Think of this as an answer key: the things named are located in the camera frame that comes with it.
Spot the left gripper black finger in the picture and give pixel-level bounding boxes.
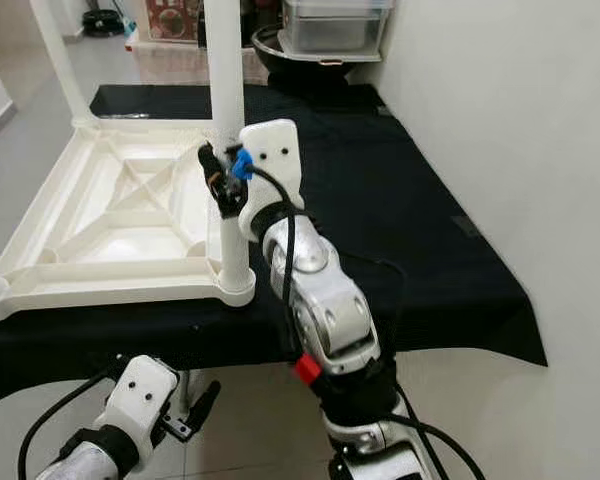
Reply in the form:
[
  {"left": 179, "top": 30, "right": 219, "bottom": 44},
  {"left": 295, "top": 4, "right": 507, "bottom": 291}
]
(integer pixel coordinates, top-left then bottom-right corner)
[{"left": 188, "top": 380, "right": 223, "bottom": 433}]

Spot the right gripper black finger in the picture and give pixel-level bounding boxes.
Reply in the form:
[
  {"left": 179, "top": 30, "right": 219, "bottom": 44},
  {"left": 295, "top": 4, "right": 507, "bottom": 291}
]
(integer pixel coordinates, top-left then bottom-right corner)
[{"left": 198, "top": 145, "right": 229, "bottom": 191}]

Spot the white plastic children table top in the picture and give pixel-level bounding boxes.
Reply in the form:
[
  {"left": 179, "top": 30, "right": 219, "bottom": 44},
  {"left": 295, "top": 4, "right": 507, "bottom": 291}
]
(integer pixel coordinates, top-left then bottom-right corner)
[{"left": 0, "top": 120, "right": 256, "bottom": 323}]

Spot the metal folding table leg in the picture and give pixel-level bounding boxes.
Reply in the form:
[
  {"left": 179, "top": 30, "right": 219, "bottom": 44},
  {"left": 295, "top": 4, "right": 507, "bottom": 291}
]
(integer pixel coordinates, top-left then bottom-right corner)
[{"left": 175, "top": 368, "right": 193, "bottom": 416}]

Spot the checked cloth covered bench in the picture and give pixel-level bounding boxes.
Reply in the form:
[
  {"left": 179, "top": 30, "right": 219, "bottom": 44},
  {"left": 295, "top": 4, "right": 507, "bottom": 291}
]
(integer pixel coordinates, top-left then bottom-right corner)
[{"left": 130, "top": 40, "right": 211, "bottom": 86}]

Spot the black metal wok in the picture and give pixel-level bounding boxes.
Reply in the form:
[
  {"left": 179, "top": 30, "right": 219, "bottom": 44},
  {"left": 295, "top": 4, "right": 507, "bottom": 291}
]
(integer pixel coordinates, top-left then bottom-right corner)
[{"left": 250, "top": 25, "right": 341, "bottom": 81}]

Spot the teal headed mop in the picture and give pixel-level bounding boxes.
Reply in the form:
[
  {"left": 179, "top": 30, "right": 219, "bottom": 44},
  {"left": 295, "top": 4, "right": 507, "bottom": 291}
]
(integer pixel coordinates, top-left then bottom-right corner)
[{"left": 110, "top": 0, "right": 138, "bottom": 43}]

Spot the black robot vacuum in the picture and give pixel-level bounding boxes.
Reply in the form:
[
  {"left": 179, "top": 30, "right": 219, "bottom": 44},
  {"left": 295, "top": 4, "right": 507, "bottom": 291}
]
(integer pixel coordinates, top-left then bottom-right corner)
[{"left": 85, "top": 8, "right": 126, "bottom": 36}]

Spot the black tablecloth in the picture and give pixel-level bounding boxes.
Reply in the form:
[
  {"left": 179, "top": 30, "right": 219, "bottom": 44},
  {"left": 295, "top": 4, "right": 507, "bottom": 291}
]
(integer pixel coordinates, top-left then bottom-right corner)
[{"left": 0, "top": 85, "right": 548, "bottom": 406}]

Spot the clear plastic storage box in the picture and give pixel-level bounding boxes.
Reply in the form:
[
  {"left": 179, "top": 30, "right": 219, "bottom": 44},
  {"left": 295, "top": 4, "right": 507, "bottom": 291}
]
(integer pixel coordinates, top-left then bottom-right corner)
[{"left": 280, "top": 0, "right": 394, "bottom": 63}]

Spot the small clear tape patch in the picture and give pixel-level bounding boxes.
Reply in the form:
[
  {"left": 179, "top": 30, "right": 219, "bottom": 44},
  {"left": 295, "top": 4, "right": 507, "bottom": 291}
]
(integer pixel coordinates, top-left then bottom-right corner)
[{"left": 452, "top": 213, "right": 481, "bottom": 239}]

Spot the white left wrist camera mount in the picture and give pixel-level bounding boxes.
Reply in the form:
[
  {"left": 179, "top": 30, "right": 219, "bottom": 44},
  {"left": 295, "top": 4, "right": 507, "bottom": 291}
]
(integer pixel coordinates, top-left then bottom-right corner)
[{"left": 102, "top": 355, "right": 179, "bottom": 456}]

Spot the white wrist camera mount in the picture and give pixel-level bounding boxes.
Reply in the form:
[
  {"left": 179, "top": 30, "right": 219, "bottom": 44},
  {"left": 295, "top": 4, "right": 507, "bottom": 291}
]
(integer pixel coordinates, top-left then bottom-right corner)
[
  {"left": 237, "top": 118, "right": 303, "bottom": 243},
  {"left": 102, "top": 355, "right": 179, "bottom": 456}
]

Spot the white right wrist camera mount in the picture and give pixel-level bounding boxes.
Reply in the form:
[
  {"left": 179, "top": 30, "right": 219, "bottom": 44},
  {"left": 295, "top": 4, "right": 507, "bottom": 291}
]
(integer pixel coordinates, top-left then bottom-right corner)
[{"left": 237, "top": 118, "right": 303, "bottom": 243}]

